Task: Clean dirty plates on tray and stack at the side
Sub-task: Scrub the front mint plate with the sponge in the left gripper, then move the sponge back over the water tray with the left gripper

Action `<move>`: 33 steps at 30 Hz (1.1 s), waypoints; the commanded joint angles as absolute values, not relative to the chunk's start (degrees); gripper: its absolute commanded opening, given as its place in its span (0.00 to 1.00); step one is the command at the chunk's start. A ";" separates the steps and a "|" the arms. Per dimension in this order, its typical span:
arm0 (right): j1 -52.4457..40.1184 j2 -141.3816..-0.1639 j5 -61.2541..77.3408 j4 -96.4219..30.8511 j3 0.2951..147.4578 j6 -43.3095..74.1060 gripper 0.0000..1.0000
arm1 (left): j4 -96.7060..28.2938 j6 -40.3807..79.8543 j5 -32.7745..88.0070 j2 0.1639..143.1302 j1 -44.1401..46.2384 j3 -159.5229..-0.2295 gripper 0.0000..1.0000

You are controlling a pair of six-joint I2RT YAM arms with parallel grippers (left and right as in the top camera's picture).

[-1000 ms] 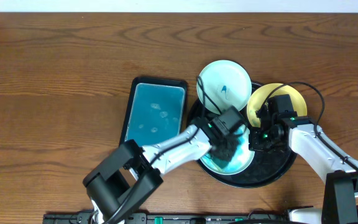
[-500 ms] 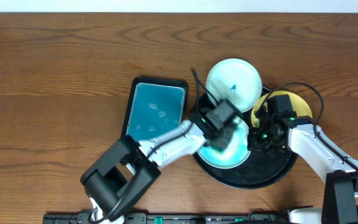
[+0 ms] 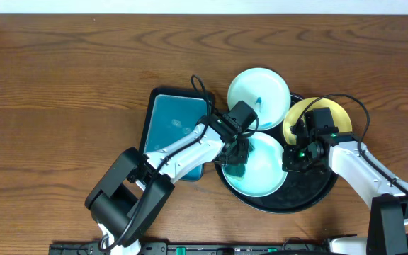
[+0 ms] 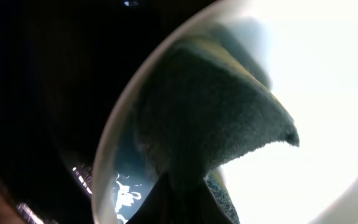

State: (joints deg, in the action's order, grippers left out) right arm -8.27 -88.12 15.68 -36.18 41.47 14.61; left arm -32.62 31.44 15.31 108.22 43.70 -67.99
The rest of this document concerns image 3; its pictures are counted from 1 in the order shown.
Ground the green yellow sponge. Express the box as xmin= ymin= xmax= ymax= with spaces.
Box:
xmin=225 ymin=164 xmax=246 ymax=180

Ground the light blue plate bottom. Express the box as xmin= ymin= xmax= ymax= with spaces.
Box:
xmin=222 ymin=132 xmax=287 ymax=197

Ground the light blue plate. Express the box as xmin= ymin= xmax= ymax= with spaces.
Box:
xmin=227 ymin=67 xmax=291 ymax=130
xmin=222 ymin=132 xmax=287 ymax=197

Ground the yellow plate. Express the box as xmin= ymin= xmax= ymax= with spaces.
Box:
xmin=283 ymin=97 xmax=353 ymax=145

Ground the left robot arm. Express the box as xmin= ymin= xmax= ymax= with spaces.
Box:
xmin=84 ymin=113 xmax=259 ymax=254

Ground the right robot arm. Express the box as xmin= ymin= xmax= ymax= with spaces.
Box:
xmin=283 ymin=132 xmax=408 ymax=254

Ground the rectangular tray with blue water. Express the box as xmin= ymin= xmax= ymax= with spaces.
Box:
xmin=139 ymin=88 xmax=223 ymax=183

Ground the light blue plate top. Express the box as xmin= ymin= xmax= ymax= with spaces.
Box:
xmin=227 ymin=67 xmax=291 ymax=130

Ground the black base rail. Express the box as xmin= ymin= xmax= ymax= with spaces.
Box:
xmin=48 ymin=242 xmax=329 ymax=255

